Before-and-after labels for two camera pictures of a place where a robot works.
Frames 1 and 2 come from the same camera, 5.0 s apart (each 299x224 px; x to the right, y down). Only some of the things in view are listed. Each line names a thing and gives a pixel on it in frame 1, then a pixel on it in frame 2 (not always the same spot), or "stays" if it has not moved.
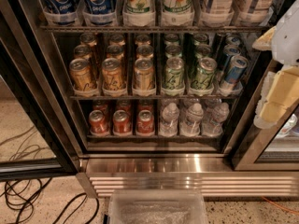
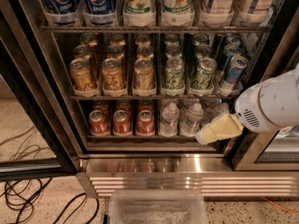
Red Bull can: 233,79 stays
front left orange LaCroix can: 82,77 stays
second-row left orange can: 82,51 stays
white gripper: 287,42 → 251,106
